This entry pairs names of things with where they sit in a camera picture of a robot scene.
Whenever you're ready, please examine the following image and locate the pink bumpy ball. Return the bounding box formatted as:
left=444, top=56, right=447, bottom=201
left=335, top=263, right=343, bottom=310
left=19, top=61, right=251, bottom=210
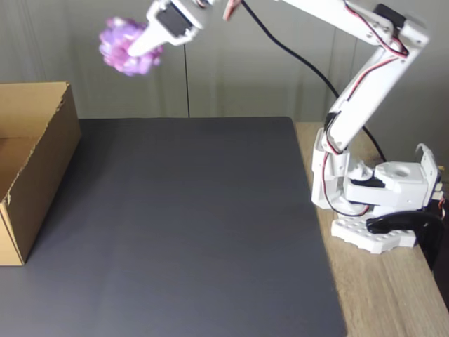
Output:
left=98, top=16, right=164, bottom=77

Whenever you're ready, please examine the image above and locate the brown cardboard box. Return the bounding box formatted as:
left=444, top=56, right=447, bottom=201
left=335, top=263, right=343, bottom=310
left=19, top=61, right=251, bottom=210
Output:
left=0, top=81, right=83, bottom=267

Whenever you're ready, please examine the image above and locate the dark grey table mat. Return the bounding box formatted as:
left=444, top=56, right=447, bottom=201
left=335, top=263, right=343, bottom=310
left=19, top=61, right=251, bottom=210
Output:
left=0, top=117, right=348, bottom=337

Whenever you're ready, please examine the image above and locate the black table clamp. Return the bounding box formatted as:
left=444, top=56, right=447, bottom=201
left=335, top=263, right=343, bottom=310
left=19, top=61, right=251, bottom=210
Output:
left=366, top=211, right=445, bottom=271

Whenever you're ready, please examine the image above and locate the red white black servo wire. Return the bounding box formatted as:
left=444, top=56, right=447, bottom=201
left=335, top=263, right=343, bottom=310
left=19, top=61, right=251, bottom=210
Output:
left=222, top=0, right=243, bottom=21
left=324, top=0, right=411, bottom=155
left=321, top=152, right=371, bottom=216

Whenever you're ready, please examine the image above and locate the black camera cable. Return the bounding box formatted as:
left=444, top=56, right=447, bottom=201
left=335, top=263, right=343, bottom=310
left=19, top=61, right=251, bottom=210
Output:
left=241, top=0, right=389, bottom=163

